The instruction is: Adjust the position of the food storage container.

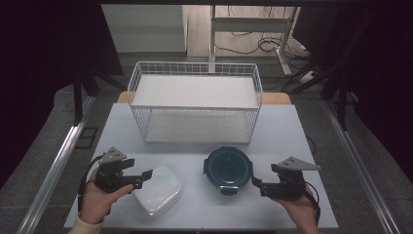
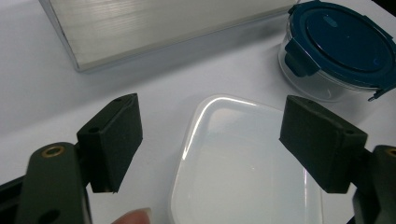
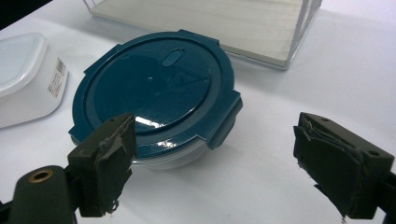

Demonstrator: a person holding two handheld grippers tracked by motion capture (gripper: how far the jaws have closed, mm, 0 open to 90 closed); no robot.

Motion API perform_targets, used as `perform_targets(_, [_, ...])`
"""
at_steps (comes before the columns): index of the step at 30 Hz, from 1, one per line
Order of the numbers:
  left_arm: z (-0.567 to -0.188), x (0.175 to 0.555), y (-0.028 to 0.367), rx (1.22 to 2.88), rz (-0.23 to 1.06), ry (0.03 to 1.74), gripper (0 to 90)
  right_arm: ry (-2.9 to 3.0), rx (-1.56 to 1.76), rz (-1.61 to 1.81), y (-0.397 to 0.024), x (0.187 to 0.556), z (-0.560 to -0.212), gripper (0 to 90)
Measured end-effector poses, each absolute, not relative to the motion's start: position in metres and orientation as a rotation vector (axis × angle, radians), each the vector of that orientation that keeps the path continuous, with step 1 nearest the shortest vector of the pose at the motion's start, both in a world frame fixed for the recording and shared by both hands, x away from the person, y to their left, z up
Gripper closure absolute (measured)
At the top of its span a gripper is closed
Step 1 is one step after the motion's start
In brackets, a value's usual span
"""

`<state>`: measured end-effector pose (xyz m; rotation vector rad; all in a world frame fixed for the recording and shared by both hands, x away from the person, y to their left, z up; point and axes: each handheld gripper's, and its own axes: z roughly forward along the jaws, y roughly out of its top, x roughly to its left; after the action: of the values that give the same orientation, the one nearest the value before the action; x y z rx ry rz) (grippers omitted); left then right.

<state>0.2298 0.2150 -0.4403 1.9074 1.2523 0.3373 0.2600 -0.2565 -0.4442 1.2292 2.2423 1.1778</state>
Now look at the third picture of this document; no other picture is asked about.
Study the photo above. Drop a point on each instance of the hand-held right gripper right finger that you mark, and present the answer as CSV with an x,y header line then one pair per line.
x,y
336,168

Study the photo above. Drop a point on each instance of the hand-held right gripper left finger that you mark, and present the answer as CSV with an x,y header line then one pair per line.
x,y
109,174

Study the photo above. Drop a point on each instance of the round container with blue lid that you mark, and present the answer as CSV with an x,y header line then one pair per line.
x,y
155,87

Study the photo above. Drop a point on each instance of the white rectangular lidded container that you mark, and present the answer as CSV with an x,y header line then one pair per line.
x,y
25,81

